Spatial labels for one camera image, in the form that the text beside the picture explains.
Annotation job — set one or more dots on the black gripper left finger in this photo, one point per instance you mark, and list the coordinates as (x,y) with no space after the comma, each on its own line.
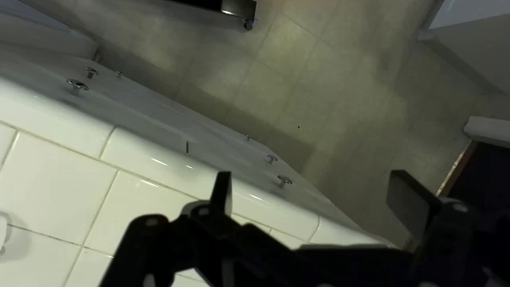
(220,193)

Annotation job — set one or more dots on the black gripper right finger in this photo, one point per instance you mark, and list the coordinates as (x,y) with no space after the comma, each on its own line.
(411,204)

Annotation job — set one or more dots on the white counter base cabinet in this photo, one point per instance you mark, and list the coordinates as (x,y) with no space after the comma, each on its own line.
(160,121)

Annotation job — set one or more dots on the white island cabinet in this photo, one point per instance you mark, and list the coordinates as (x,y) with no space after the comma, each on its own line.
(472,48)

